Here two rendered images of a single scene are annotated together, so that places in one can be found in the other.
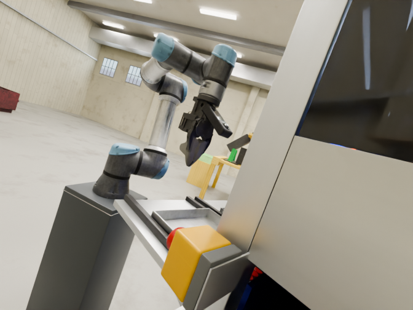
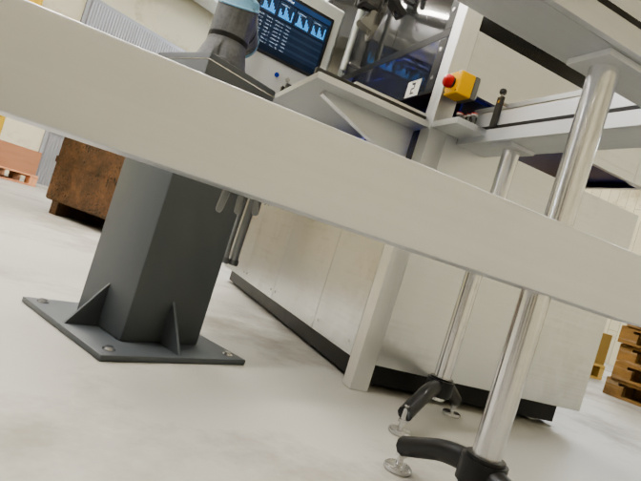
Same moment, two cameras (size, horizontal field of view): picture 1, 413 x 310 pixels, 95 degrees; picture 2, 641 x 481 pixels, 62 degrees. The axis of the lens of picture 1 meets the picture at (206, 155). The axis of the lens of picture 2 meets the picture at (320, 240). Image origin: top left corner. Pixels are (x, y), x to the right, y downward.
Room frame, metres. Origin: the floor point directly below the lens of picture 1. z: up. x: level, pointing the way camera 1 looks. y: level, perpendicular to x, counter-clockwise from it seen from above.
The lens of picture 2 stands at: (-0.20, 1.54, 0.39)
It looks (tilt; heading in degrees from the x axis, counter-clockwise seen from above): 1 degrees up; 296
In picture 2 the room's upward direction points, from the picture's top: 17 degrees clockwise
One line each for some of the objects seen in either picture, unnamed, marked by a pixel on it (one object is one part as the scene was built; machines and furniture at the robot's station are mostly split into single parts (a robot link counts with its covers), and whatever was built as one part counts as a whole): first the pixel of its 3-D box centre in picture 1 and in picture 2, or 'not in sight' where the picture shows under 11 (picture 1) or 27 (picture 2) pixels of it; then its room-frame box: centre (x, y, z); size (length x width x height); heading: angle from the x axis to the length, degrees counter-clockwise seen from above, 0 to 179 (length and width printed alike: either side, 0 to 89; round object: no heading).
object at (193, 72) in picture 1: (201, 70); not in sight; (0.66, 0.12, 1.38); 0.11 x 0.11 x 0.08; 29
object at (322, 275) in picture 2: not in sight; (373, 255); (0.76, -1.12, 0.44); 2.06 x 1.00 x 0.88; 138
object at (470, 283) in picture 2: not in sight; (474, 272); (0.06, -0.06, 0.46); 0.09 x 0.09 x 0.77; 48
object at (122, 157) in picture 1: (123, 158); (236, 17); (0.85, 0.34, 0.96); 0.13 x 0.12 x 0.14; 119
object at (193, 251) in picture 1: (200, 261); (461, 87); (0.26, -0.04, 1.00); 0.08 x 0.07 x 0.07; 48
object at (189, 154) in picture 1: (185, 149); (368, 24); (0.58, 0.06, 1.11); 0.06 x 0.03 x 0.09; 48
